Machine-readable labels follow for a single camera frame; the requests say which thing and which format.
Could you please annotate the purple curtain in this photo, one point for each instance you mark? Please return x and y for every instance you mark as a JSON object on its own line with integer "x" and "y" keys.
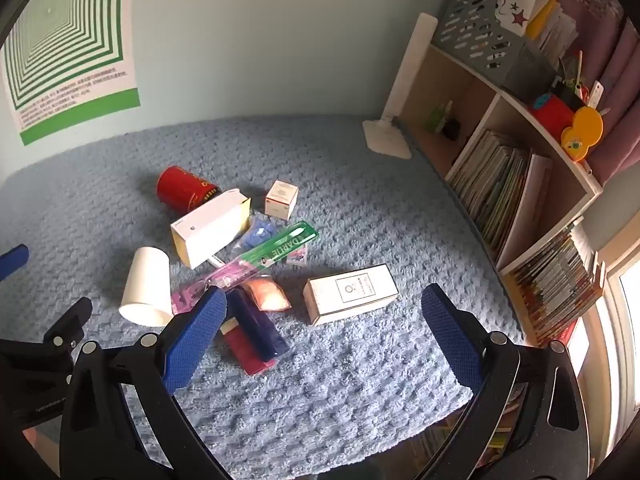
{"x": 620, "y": 60}

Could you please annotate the white paper cup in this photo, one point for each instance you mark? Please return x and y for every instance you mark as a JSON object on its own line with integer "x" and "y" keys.
{"x": 145, "y": 285}

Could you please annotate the window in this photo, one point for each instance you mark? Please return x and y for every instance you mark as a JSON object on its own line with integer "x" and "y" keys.
{"x": 625, "y": 320}

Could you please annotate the white desk lamp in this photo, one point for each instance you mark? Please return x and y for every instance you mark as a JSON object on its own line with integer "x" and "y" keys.
{"x": 385, "y": 135}

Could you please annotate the wooden bookshelf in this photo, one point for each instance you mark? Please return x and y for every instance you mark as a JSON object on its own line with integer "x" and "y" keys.
{"x": 435, "y": 80}

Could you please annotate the purple toothbrush package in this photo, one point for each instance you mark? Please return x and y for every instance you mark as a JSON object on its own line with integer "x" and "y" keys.
{"x": 230, "y": 275}

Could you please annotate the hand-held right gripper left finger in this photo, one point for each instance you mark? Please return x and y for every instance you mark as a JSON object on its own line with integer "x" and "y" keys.
{"x": 196, "y": 340}

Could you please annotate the dark blue packet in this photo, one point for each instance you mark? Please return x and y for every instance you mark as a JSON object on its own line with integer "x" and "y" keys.
{"x": 255, "y": 325}

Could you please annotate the stack of white papers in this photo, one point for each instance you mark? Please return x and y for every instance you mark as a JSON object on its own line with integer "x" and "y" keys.
{"x": 560, "y": 32}

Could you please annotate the yellow round toy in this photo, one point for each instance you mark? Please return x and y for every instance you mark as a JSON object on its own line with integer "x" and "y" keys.
{"x": 582, "y": 132}

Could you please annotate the grey perforated file rack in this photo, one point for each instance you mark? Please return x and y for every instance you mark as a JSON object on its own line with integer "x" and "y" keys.
{"x": 475, "y": 25}

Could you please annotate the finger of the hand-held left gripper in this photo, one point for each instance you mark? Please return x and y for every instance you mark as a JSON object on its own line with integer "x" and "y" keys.
{"x": 12, "y": 260}
{"x": 70, "y": 320}

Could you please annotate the red and white box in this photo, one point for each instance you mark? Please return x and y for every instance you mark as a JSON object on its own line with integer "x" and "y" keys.
{"x": 245, "y": 355}

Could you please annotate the yellow folder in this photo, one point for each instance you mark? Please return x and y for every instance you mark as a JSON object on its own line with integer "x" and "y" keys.
{"x": 542, "y": 10}

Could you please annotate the green striped wall poster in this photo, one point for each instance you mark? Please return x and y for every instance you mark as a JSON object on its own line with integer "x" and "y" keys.
{"x": 60, "y": 35}

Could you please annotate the small green bottle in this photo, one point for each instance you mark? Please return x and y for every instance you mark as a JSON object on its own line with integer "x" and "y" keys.
{"x": 439, "y": 117}

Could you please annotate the row of colourful books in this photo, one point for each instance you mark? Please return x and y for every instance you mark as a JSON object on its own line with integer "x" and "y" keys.
{"x": 555, "y": 280}

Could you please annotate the clear bag of blue gloves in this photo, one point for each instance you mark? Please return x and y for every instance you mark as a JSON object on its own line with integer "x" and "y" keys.
{"x": 260, "y": 234}

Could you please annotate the peach sponge packet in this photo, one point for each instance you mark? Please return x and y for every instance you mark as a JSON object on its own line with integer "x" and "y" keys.
{"x": 267, "y": 295}

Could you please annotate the white box with circle logo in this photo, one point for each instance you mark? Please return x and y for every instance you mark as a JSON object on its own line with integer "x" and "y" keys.
{"x": 350, "y": 290}

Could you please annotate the red drink can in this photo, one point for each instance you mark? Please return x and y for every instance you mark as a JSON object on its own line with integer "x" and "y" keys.
{"x": 180, "y": 190}

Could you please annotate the long white carton yellow inside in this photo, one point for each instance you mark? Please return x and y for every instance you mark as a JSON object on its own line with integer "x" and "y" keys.
{"x": 205, "y": 230}

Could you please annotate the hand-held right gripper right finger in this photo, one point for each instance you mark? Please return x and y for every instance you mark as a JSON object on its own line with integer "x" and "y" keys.
{"x": 450, "y": 335}

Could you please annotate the small pink printed packet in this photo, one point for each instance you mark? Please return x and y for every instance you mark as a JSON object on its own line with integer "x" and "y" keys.
{"x": 299, "y": 255}

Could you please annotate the small white box red trim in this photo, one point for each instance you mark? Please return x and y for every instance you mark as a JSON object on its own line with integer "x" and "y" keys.
{"x": 281, "y": 200}

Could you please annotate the green toothpaste box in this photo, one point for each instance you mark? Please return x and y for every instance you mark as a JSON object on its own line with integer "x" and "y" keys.
{"x": 280, "y": 247}

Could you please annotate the light blue fleece blanket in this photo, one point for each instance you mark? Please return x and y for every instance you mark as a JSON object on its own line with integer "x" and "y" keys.
{"x": 350, "y": 185}

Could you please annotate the small dark bottle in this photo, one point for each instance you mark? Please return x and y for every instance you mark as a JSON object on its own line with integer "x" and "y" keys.
{"x": 452, "y": 129}

